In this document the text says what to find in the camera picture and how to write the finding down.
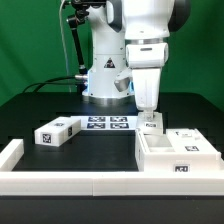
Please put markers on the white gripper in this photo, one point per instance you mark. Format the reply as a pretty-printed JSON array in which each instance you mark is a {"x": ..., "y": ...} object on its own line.
[{"x": 146, "y": 88}]

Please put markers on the white cabinet body box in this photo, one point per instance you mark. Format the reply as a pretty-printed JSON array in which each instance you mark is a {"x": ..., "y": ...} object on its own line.
[{"x": 154, "y": 153}]

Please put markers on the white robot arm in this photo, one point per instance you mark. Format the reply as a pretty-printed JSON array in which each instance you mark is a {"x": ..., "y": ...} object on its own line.
[{"x": 129, "y": 49}]

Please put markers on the white cabinet top block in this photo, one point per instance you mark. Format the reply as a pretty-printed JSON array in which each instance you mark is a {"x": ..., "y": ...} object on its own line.
[{"x": 58, "y": 131}]

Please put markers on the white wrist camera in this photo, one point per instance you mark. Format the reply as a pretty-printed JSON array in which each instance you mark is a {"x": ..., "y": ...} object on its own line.
[{"x": 123, "y": 79}]

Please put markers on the white marker base plate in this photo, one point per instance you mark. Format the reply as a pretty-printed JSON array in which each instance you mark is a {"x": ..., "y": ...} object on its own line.
[{"x": 110, "y": 123}]

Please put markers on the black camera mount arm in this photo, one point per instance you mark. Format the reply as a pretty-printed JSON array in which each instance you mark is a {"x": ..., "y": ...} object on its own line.
[{"x": 78, "y": 18}]

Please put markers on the white U-shaped border frame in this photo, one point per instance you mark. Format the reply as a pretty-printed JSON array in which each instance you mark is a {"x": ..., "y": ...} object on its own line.
[{"x": 100, "y": 183}]

